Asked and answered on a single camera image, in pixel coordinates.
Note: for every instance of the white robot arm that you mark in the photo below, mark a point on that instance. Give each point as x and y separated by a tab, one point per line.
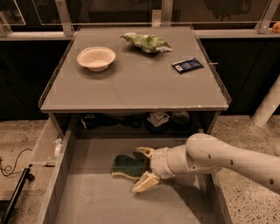
205	154

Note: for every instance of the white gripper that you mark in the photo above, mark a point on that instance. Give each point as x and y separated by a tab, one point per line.
158	163

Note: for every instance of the black stand leg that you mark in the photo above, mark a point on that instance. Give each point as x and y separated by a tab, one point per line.
7	206

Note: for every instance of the grey cabinet with counter top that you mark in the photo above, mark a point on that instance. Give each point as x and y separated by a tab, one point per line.
135	81

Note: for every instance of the black items inside cabinet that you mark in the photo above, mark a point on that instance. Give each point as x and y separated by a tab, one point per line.
178	121

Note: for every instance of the orange fruit on ledge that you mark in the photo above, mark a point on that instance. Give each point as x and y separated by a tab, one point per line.
276	27

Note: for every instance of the open grey top drawer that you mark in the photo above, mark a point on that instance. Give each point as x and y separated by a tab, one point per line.
82	190

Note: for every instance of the crumpled green chip bag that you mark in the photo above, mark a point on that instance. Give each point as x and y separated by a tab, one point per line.
148	43

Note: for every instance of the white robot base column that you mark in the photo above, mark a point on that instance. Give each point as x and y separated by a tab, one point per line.
268	105

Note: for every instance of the white paper card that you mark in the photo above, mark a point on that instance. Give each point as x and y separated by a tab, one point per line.
158	118

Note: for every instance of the green and yellow sponge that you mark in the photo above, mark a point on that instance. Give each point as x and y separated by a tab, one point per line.
129	167

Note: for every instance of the metal window frame rail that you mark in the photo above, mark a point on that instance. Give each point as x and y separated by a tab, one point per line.
210	19

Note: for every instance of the white paper bowl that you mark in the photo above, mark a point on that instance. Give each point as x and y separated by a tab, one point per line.
96	59

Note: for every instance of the dark blue snack packet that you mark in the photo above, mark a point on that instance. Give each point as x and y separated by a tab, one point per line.
187	65

